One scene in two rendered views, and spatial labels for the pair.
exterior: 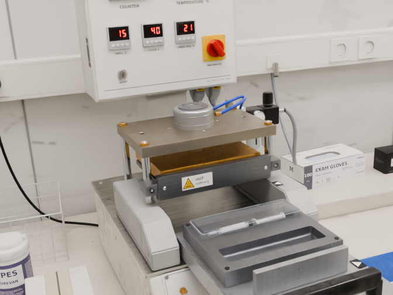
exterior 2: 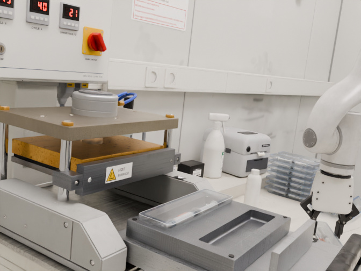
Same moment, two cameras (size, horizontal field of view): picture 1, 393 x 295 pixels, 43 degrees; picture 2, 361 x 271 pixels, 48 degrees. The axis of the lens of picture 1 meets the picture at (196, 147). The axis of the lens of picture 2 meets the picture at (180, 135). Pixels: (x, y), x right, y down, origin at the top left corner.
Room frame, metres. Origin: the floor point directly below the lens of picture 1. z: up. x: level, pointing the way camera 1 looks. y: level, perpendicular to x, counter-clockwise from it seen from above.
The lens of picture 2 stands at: (0.28, 0.29, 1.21)
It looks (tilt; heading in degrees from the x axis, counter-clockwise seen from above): 10 degrees down; 324
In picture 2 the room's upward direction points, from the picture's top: 6 degrees clockwise
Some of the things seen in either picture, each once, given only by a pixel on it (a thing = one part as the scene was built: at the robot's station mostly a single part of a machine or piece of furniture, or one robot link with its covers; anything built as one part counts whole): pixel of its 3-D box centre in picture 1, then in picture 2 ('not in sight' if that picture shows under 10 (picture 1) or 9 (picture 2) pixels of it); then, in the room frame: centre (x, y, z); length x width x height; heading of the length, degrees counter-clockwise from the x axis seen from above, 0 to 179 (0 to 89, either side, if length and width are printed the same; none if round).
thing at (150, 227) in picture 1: (142, 219); (51, 223); (0.84, 0.11, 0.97); 0.25 x 0.05 x 0.07; 22
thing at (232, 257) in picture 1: (259, 237); (213, 226); (0.71, -0.09, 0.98); 0.20 x 0.17 x 0.03; 112
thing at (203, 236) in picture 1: (246, 221); (189, 211); (0.75, -0.08, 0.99); 0.18 x 0.06 x 0.02; 112
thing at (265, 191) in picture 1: (274, 191); (166, 188); (0.93, -0.15, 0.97); 0.26 x 0.05 x 0.07; 22
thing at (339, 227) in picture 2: not in sight; (343, 225); (0.86, -0.67, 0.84); 0.03 x 0.03 x 0.07; 51
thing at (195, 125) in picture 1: (197, 131); (88, 124); (0.99, 0.00, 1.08); 0.31 x 0.24 x 0.13; 112
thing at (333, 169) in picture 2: not in sight; (337, 167); (0.88, -0.64, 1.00); 0.09 x 0.08 x 0.03; 51
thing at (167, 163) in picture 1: (199, 144); (96, 137); (0.95, -0.01, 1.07); 0.22 x 0.17 x 0.10; 112
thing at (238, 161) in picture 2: not in sight; (236, 150); (1.54, -0.91, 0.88); 0.25 x 0.20 x 0.17; 10
